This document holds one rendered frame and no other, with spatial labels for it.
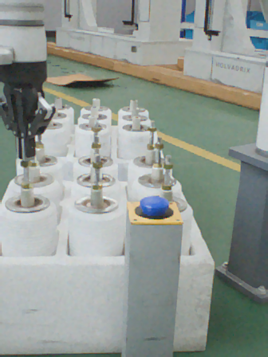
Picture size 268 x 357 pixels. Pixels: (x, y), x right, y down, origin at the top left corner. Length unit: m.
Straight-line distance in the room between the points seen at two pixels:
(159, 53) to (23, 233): 3.39
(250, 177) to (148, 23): 3.12
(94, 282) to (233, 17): 2.83
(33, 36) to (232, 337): 0.63
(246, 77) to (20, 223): 2.48
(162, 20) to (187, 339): 3.42
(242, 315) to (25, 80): 0.62
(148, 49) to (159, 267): 3.46
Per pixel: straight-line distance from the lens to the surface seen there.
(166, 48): 4.17
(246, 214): 1.07
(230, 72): 3.27
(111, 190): 0.95
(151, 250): 0.68
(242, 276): 1.13
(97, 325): 0.89
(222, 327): 1.02
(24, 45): 0.77
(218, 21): 3.53
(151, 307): 0.72
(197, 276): 0.86
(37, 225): 0.84
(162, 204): 0.67
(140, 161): 1.10
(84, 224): 0.83
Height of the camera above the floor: 0.59
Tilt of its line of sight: 20 degrees down
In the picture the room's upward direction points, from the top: 2 degrees clockwise
